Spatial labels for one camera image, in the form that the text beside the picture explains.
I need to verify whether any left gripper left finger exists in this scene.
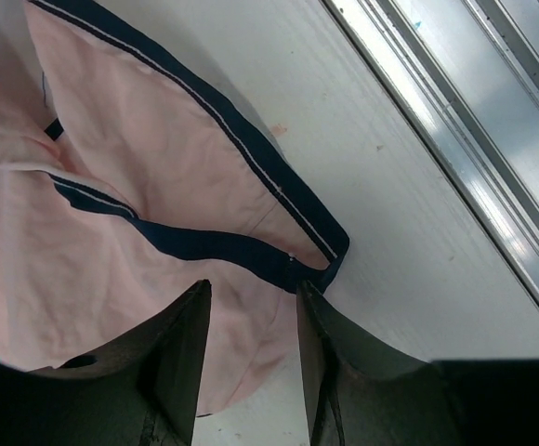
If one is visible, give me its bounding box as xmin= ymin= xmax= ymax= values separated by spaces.
xmin=0 ymin=280 xmax=212 ymax=445

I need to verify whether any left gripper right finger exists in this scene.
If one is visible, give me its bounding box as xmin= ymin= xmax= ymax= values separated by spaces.
xmin=296 ymin=282 xmax=539 ymax=445

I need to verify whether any pink underwear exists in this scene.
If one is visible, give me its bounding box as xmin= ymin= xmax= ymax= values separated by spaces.
xmin=0 ymin=1 xmax=349 ymax=416

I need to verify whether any aluminium mounting rail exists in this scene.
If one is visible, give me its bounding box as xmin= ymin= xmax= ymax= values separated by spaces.
xmin=325 ymin=1 xmax=539 ymax=307

